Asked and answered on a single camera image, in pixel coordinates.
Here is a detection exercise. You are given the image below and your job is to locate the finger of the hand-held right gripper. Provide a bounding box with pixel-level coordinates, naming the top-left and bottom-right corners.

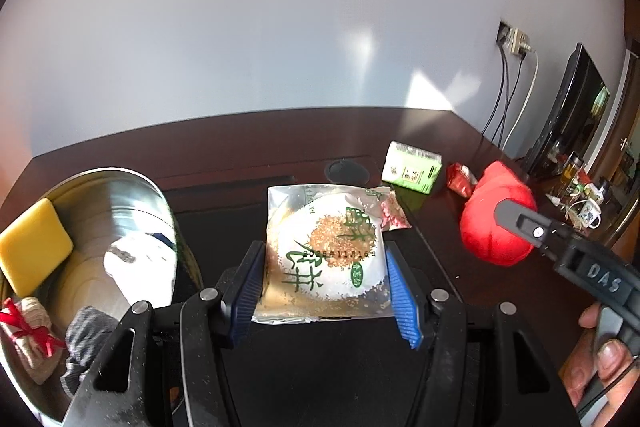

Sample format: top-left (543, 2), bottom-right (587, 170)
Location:
top-left (492, 199), bottom-right (576, 261)

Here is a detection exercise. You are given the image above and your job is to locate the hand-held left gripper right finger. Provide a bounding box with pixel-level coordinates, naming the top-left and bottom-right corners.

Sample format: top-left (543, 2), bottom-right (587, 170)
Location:
top-left (384, 240), bottom-right (582, 427)

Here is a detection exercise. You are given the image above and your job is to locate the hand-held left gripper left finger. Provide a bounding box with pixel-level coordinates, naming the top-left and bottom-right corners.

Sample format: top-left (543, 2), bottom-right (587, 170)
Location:
top-left (62, 240), bottom-right (266, 427)

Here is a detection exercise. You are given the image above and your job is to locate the red plush toy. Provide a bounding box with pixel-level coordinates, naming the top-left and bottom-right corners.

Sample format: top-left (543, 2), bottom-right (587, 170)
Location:
top-left (459, 160), bottom-right (539, 266)

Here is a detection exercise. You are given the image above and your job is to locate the sesame cake clear packet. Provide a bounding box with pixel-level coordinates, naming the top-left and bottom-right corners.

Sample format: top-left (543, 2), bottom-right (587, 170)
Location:
top-left (251, 183), bottom-right (396, 324)

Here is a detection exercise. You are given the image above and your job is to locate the round metal container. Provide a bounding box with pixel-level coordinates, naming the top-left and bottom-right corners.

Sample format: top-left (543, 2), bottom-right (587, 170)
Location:
top-left (0, 166), bottom-right (204, 424)

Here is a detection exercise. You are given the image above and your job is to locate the person's right hand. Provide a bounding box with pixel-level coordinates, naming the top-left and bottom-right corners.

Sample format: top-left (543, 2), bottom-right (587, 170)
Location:
top-left (557, 302), bottom-right (640, 427)

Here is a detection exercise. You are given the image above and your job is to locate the white printed mug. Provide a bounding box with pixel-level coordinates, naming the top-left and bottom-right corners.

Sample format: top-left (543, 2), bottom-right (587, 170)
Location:
top-left (567, 199), bottom-right (603, 228)

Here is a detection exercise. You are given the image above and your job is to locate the black desk mat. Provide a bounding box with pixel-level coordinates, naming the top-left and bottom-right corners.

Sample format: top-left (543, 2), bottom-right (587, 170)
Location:
top-left (164, 185), bottom-right (468, 427)

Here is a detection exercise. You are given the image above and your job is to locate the glass bottle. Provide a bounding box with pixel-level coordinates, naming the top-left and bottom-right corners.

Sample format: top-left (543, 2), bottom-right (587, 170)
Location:
top-left (563, 152), bottom-right (586, 196)

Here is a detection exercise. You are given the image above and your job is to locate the red snack packet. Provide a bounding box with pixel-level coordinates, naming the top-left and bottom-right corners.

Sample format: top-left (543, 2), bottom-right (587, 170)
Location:
top-left (445, 162), bottom-right (481, 199)

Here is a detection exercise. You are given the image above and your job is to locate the pink snack packet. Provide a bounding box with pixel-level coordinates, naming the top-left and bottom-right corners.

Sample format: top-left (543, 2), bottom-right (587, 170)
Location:
top-left (378, 189), bottom-right (414, 233)

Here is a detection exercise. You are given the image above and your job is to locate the white plastic packet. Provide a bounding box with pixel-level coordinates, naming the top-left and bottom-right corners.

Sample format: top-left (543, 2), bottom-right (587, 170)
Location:
top-left (103, 232), bottom-right (179, 309)

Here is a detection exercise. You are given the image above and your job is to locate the black monitor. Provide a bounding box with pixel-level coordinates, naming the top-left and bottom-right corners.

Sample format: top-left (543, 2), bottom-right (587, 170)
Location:
top-left (524, 42), bottom-right (612, 180)

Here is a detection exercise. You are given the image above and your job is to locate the green and white box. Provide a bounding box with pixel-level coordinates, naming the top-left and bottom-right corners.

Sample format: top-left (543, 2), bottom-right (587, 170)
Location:
top-left (380, 140), bottom-right (444, 196)

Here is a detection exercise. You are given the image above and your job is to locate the grey sock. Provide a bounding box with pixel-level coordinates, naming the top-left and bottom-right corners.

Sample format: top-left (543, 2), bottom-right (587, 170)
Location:
top-left (60, 305), bottom-right (124, 401)

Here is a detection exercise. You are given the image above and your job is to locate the yellow sponge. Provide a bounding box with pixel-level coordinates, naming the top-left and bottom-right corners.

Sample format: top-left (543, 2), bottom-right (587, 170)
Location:
top-left (0, 198), bottom-right (75, 298)

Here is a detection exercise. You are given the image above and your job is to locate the burlap sachet with red ribbon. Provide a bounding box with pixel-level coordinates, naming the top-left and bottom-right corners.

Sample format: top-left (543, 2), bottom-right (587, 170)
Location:
top-left (0, 296), bottom-right (69, 384)

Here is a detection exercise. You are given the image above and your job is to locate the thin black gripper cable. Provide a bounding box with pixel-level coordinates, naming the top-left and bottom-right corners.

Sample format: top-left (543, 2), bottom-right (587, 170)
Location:
top-left (575, 354), bottom-right (638, 414)

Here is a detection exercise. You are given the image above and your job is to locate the white power cable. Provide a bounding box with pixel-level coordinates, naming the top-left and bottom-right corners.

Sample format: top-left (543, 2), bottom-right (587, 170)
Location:
top-left (501, 49), bottom-right (540, 151)

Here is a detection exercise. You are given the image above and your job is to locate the black power cable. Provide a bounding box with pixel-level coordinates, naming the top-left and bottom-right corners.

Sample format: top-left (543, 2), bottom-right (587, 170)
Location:
top-left (481, 43), bottom-right (510, 138)
top-left (492, 51), bottom-right (524, 144)

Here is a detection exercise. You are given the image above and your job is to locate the round desk cable grommet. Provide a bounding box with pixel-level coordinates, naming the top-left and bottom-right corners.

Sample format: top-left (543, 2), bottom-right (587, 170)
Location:
top-left (325, 160), bottom-right (370, 183)

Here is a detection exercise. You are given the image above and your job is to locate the wall socket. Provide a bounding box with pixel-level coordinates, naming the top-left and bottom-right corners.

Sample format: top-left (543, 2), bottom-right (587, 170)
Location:
top-left (497, 20), bottom-right (534, 56)

